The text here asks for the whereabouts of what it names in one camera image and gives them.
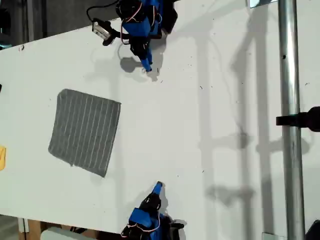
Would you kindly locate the white plastic container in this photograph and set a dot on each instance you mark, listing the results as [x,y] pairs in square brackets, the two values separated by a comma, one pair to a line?
[57,235]

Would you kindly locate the black rounded object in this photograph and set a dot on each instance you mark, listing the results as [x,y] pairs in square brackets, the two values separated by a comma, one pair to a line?
[313,231]

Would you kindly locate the steel post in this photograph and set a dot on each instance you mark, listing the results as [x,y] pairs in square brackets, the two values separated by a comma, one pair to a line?
[290,75]

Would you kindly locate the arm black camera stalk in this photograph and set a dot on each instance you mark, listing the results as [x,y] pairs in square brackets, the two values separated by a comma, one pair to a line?
[113,33]

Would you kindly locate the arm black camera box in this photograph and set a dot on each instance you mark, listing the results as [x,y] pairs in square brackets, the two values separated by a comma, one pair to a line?
[101,28]

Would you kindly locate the black post clamp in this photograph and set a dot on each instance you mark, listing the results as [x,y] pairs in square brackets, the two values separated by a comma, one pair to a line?
[300,119]

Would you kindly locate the yellow cloth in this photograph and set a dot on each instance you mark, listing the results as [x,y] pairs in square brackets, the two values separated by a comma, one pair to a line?
[2,158]

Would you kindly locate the grey striped towel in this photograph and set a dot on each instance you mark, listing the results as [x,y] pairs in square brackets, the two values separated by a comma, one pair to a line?
[85,132]

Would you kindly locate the wooden table leg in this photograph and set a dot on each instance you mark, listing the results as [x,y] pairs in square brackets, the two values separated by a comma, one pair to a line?
[35,230]

